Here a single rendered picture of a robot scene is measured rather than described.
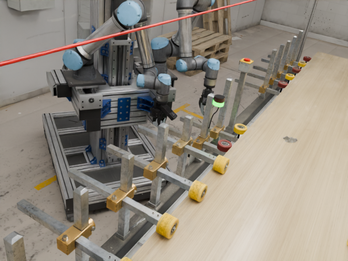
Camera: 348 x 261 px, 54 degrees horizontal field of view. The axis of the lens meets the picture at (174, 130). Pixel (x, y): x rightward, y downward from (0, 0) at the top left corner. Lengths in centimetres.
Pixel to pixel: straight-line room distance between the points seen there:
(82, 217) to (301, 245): 84
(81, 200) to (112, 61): 131
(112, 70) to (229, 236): 138
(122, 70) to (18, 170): 135
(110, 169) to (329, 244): 176
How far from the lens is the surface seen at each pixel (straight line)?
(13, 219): 273
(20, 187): 299
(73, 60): 199
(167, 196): 180
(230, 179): 166
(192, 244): 133
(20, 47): 411
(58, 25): 435
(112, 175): 269
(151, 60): 205
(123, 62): 233
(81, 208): 118
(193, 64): 208
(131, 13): 183
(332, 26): 950
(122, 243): 157
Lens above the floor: 188
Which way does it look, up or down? 30 degrees down
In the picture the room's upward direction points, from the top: 8 degrees clockwise
